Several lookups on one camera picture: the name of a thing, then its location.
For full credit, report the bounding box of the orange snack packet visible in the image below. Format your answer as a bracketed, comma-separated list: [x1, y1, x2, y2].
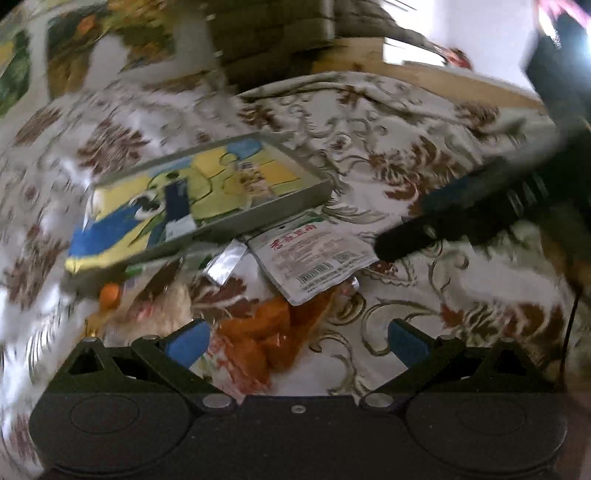
[210, 279, 361, 398]

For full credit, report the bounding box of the orange mandarin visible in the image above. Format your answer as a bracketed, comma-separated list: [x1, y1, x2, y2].
[99, 282, 122, 309]

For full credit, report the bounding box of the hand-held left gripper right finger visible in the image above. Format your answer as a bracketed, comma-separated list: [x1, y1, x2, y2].
[358, 318, 555, 412]

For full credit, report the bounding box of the black cable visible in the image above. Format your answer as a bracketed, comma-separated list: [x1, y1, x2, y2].
[556, 277, 583, 393]

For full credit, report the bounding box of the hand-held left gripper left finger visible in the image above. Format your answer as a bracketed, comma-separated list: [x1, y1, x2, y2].
[55, 318, 238, 415]

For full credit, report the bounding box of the white snack packet with barcode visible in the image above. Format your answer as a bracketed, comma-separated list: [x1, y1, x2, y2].
[247, 216, 379, 306]

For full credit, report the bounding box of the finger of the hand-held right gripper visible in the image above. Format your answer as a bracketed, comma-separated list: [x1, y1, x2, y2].
[418, 154, 525, 220]
[374, 203, 520, 264]

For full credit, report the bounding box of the dark blue packet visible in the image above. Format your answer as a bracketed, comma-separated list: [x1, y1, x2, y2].
[163, 179, 198, 241]

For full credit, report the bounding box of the wooden bed frame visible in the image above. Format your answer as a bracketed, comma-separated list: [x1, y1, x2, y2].
[318, 37, 548, 112]

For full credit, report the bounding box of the dark green cushion stack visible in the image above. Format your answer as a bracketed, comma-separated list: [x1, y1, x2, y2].
[207, 0, 338, 89]

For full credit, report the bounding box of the clear puffed rice cake packet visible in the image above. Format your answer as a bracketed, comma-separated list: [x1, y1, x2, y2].
[88, 276, 195, 354]

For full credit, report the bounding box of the grey tray with painted liner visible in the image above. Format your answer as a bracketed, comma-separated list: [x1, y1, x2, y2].
[65, 131, 335, 278]

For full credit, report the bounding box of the silver foil packet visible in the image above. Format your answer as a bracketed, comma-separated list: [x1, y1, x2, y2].
[203, 239, 249, 285]

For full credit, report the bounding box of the colourful printed cloth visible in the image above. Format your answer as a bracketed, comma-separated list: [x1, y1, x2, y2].
[0, 0, 185, 118]

